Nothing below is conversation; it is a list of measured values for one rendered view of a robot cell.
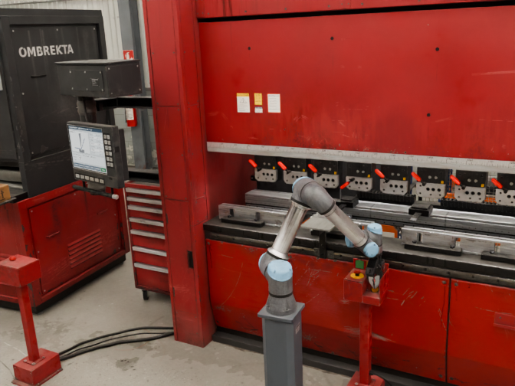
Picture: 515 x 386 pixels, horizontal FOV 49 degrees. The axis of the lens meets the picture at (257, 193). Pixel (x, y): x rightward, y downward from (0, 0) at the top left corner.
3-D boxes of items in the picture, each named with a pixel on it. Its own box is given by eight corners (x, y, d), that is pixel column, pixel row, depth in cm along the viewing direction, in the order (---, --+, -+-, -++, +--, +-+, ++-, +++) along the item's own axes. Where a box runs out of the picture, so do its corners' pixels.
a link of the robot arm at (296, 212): (260, 280, 274) (306, 178, 266) (253, 268, 288) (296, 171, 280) (282, 287, 278) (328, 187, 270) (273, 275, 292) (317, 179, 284)
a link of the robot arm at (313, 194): (321, 182, 257) (385, 247, 275) (313, 177, 267) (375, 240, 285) (303, 201, 257) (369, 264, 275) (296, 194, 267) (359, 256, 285)
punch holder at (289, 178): (283, 183, 345) (283, 156, 340) (290, 179, 352) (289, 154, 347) (306, 185, 338) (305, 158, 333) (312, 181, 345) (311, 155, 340)
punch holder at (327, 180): (313, 186, 335) (313, 158, 331) (319, 182, 343) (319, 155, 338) (337, 188, 328) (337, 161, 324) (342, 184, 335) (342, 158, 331)
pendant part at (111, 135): (73, 179, 350) (65, 121, 340) (90, 175, 358) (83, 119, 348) (117, 189, 322) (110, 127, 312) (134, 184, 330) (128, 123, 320)
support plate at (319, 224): (300, 227, 320) (299, 226, 320) (317, 214, 342) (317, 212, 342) (329, 231, 312) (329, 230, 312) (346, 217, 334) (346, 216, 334)
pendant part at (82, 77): (73, 197, 360) (53, 61, 337) (105, 188, 378) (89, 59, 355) (121, 210, 328) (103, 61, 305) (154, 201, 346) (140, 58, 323)
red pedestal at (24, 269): (10, 382, 358) (-13, 261, 335) (42, 362, 379) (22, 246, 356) (32, 390, 348) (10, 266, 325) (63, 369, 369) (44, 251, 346)
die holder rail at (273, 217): (218, 218, 378) (218, 205, 375) (224, 216, 383) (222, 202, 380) (286, 228, 354) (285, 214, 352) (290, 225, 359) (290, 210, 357)
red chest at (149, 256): (135, 302, 458) (121, 183, 430) (172, 278, 500) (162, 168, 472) (185, 314, 434) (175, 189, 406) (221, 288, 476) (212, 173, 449)
